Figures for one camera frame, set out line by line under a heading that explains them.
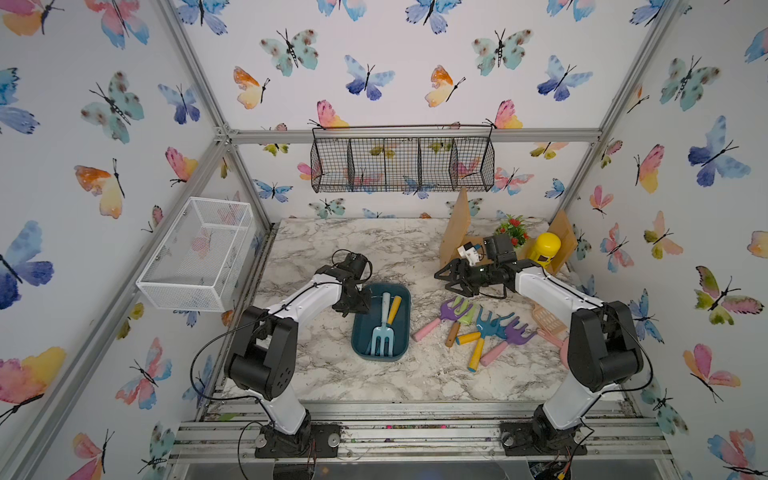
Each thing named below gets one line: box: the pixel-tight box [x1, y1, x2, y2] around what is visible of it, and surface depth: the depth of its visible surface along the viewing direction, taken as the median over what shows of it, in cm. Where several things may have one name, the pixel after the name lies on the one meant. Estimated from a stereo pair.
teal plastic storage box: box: [351, 283, 412, 362], surface depth 93 cm
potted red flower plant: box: [494, 214, 530, 248], surface depth 93 cm
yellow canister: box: [529, 232, 561, 268], surface depth 93 cm
